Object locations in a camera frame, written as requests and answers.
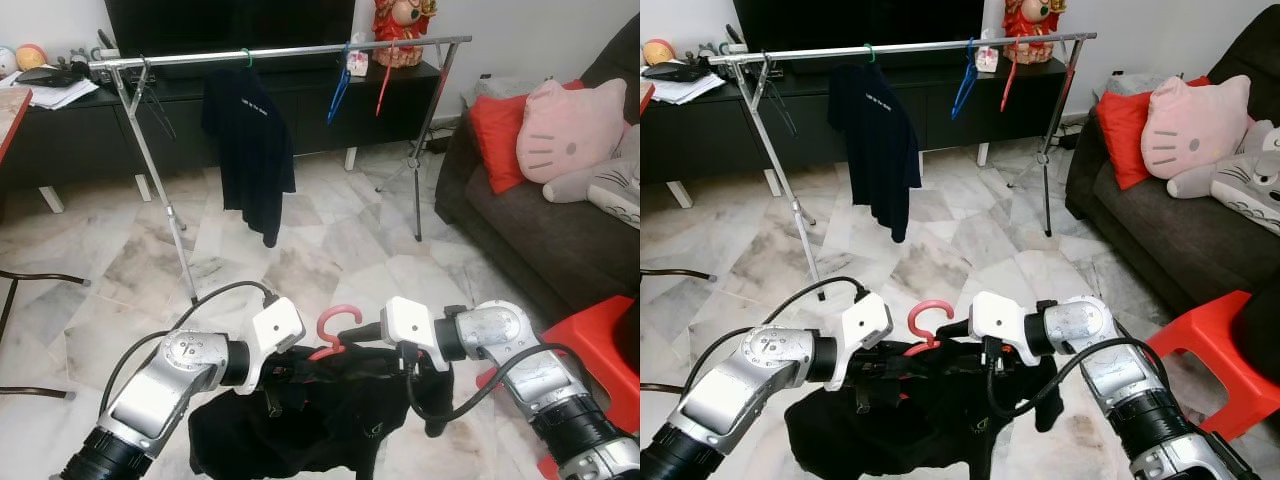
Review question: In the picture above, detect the pink plastic hanger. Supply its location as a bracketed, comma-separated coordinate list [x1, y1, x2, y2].
[900, 298, 958, 357]
[308, 303, 364, 361]

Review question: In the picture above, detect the black garment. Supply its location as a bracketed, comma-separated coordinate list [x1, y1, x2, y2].
[187, 340, 456, 480]
[783, 335, 1063, 480]

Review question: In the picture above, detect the blue plastic hanger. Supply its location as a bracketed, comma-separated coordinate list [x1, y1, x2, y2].
[950, 38, 979, 121]
[326, 42, 353, 126]

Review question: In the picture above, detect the dark brown fabric sofa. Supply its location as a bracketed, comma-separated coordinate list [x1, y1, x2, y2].
[435, 10, 641, 321]
[1063, 5, 1280, 321]

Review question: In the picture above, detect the red plastic stool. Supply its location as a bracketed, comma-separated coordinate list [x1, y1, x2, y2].
[475, 295, 641, 480]
[1145, 290, 1280, 441]

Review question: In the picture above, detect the navy blue T-shirt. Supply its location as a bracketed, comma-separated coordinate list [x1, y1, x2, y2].
[200, 68, 297, 248]
[828, 63, 923, 244]

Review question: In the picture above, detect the red cushion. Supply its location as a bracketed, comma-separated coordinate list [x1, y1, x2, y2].
[1095, 75, 1211, 191]
[468, 80, 586, 196]

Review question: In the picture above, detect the grey Totoro plush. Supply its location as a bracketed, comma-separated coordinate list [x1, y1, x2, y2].
[1165, 120, 1280, 236]
[543, 125, 641, 231]

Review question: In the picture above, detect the black bucket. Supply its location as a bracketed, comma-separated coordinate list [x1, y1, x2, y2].
[1240, 300, 1280, 386]

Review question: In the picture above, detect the black soundbar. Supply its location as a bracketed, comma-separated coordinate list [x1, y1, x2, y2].
[160, 55, 346, 81]
[790, 52, 976, 77]

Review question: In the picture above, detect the black TV console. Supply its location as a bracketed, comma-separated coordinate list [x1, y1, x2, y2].
[640, 55, 1069, 191]
[0, 60, 441, 196]

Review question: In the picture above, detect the grey patterned storage box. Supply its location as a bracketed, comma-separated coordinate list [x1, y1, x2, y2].
[1100, 72, 1161, 96]
[470, 75, 531, 101]

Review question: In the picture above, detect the pink Hello Kitty cushion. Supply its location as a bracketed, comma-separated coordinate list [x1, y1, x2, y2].
[1140, 75, 1254, 181]
[516, 78, 629, 185]

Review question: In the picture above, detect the silver metal clothes rack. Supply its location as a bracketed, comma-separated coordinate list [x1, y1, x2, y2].
[86, 36, 474, 304]
[706, 32, 1099, 301]

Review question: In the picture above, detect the red gold figurine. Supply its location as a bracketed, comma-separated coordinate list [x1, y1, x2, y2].
[373, 0, 438, 69]
[1002, 0, 1069, 64]

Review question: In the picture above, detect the black television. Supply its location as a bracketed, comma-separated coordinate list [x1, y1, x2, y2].
[105, 0, 356, 61]
[733, 0, 986, 56]

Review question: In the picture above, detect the white paper stack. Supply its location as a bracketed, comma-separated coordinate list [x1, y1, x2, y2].
[645, 73, 729, 106]
[0, 78, 101, 111]

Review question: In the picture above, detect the black pouch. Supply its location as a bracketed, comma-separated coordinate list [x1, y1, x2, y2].
[645, 60, 716, 84]
[15, 65, 89, 89]

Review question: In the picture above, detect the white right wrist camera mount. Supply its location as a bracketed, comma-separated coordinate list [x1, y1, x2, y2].
[968, 290, 1041, 366]
[381, 296, 446, 373]

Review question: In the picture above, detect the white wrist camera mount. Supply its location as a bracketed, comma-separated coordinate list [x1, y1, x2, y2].
[830, 292, 894, 363]
[381, 296, 446, 373]
[968, 290, 1041, 366]
[245, 296, 307, 369]

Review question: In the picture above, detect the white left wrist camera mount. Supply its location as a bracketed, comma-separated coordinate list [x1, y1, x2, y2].
[830, 292, 894, 363]
[245, 296, 307, 369]

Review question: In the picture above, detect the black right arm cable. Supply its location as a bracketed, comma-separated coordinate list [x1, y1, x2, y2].
[985, 338, 1161, 426]
[405, 342, 601, 426]

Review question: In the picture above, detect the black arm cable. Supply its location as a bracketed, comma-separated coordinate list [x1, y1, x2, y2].
[98, 280, 276, 421]
[690, 275, 866, 401]
[405, 342, 601, 426]
[985, 338, 1161, 426]

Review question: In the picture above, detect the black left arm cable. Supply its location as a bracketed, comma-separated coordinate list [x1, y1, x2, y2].
[690, 275, 866, 401]
[98, 280, 276, 421]

